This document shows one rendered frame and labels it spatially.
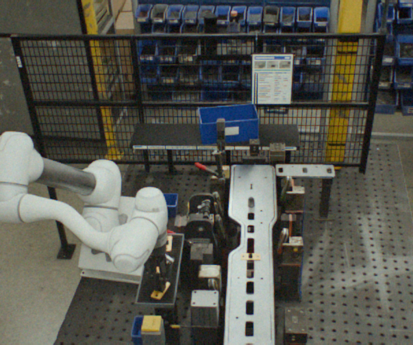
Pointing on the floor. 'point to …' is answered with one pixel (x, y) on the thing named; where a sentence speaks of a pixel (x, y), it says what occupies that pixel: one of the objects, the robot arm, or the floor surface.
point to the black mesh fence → (66, 251)
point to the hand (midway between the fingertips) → (159, 282)
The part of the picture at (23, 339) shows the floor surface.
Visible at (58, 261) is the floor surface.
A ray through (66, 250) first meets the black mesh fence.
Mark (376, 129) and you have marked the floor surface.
